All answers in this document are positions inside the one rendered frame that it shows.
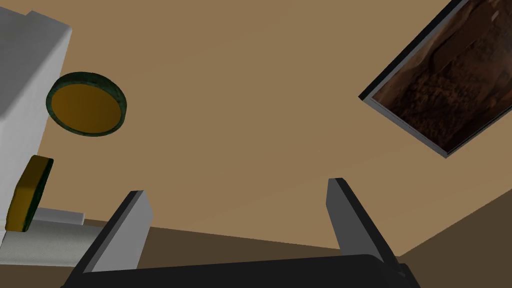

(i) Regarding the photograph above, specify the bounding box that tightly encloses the yellow rounded green-edged block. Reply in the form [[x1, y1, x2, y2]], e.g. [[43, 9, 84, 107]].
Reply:
[[4, 155, 55, 233]]

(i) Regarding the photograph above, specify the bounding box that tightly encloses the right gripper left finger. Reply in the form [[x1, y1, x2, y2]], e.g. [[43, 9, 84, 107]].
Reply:
[[72, 190, 154, 277]]

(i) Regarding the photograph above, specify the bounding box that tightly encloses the dark-framed brown wall picture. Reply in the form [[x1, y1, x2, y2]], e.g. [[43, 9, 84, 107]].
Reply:
[[357, 0, 512, 159]]

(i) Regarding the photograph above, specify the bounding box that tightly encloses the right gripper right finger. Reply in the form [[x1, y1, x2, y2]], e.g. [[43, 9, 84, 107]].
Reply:
[[325, 177, 401, 266]]

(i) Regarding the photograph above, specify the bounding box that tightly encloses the round green-rimmed yellow disc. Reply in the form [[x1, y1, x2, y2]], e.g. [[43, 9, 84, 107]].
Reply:
[[45, 71, 128, 138]]

